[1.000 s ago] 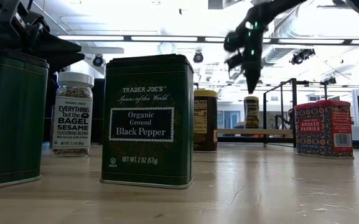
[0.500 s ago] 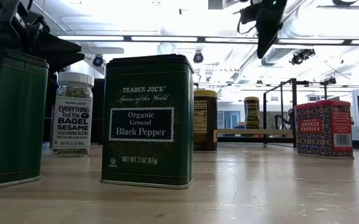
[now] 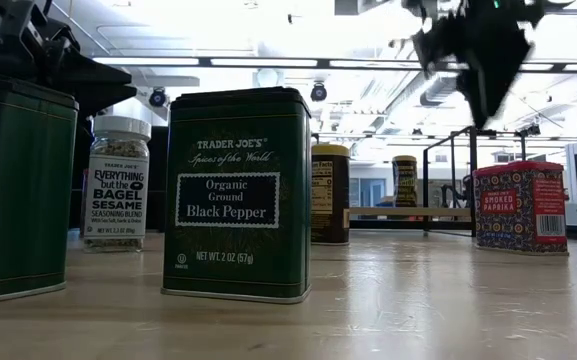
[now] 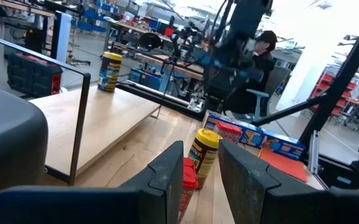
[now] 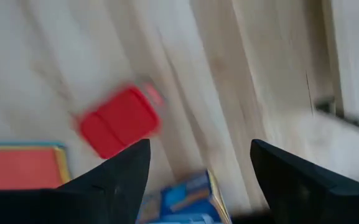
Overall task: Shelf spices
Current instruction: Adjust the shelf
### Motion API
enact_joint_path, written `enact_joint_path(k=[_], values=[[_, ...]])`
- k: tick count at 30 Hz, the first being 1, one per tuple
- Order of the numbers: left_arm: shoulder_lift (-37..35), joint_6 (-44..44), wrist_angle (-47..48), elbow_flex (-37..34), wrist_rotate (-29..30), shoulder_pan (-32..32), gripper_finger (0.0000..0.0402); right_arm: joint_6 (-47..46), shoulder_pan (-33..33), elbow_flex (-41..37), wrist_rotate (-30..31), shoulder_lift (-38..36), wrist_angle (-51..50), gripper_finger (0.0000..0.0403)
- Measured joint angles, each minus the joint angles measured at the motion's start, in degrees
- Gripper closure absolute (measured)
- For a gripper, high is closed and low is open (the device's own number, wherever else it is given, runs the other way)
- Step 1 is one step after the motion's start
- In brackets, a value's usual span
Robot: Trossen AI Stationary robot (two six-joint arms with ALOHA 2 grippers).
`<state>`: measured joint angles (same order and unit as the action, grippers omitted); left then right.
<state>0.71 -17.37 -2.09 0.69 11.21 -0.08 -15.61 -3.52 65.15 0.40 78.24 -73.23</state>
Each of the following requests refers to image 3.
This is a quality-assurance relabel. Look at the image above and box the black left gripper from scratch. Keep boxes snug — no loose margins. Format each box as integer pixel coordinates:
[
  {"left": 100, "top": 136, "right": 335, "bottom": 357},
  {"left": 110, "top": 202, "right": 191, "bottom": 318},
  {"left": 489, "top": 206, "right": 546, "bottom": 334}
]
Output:
[{"left": 0, "top": 0, "right": 138, "bottom": 122}]

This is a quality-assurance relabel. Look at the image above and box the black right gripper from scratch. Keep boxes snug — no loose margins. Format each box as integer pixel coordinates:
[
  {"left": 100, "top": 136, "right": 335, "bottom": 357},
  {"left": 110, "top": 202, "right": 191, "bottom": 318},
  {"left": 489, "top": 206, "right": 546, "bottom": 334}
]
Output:
[{"left": 402, "top": 0, "right": 545, "bottom": 129}]

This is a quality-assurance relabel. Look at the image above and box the bagel seasoning jar white lid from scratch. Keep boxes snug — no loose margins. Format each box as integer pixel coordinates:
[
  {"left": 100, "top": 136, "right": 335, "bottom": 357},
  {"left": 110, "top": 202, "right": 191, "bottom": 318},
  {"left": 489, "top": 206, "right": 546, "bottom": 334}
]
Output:
[{"left": 82, "top": 115, "right": 153, "bottom": 254}]

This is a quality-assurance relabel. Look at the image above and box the smoked paprika tin red lid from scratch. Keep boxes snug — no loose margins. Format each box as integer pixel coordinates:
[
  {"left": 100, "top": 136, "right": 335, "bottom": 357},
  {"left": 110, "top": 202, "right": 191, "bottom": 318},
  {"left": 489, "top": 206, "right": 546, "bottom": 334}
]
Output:
[{"left": 471, "top": 160, "right": 570, "bottom": 257}]

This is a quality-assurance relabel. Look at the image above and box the green black pepper tin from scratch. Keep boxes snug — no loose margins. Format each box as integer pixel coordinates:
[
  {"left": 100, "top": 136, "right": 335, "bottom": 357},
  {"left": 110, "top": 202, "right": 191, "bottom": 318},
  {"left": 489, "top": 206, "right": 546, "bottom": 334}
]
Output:
[
  {"left": 0, "top": 72, "right": 80, "bottom": 306},
  {"left": 160, "top": 86, "right": 314, "bottom": 305}
]

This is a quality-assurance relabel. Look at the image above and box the brown spice jar yellow lid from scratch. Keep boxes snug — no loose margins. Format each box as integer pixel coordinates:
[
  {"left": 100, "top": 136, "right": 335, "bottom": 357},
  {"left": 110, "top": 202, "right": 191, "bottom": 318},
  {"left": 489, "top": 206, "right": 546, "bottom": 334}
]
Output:
[
  {"left": 310, "top": 143, "right": 352, "bottom": 247},
  {"left": 391, "top": 154, "right": 419, "bottom": 209}
]

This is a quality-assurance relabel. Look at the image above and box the round black ceiling spotlight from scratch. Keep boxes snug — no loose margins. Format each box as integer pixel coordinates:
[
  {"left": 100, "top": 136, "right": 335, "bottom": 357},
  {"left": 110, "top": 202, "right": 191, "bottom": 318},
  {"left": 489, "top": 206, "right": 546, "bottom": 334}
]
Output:
[
  {"left": 147, "top": 87, "right": 170, "bottom": 109},
  {"left": 309, "top": 81, "right": 328, "bottom": 103}
]

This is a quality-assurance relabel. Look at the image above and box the grey ventilation duct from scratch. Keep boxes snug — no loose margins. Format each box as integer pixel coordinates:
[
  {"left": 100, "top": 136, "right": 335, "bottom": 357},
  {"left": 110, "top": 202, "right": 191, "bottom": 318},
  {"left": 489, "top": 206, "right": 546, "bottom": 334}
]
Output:
[{"left": 419, "top": 74, "right": 462, "bottom": 108}]

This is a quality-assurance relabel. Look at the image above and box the wooden shelf black metal frame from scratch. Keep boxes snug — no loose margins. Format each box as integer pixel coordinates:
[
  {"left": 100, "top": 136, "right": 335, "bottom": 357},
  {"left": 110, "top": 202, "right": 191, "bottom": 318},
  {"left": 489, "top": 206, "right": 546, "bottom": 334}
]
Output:
[{"left": 348, "top": 125, "right": 479, "bottom": 238}]

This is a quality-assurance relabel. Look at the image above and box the ceiling light rail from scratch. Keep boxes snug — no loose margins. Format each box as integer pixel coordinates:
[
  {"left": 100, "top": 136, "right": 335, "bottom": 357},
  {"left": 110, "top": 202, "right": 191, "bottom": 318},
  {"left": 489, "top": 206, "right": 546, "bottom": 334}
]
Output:
[{"left": 92, "top": 56, "right": 577, "bottom": 74}]

